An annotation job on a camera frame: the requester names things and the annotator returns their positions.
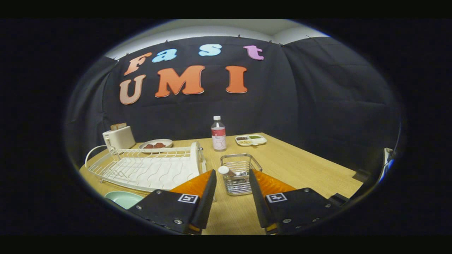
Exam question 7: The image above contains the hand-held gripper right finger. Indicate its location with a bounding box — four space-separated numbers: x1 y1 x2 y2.
249 169 350 235

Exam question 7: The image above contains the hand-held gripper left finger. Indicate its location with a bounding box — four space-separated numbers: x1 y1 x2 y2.
128 169 217 235

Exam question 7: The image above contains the metal wire basket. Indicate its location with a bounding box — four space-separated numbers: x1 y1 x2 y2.
220 153 263 196

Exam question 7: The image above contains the white wire dish rack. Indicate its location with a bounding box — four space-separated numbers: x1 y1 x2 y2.
85 142 207 193

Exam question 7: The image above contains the pale green plate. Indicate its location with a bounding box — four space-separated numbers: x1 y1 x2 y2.
105 191 144 210

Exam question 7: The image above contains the beige plate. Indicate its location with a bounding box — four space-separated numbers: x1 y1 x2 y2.
139 139 173 153

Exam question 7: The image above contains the white divided tray with beans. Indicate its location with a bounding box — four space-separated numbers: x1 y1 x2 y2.
235 134 267 146

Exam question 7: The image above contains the clear plastic bottle red label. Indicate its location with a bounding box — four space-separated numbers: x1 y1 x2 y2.
211 116 227 152

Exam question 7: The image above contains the white toaster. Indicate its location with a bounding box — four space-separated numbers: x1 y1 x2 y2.
102 126 136 150

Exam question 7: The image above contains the black backdrop cloth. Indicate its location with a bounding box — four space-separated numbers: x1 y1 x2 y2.
65 35 401 177

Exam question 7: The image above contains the white and blue object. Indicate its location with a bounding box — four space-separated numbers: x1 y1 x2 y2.
379 147 397 185

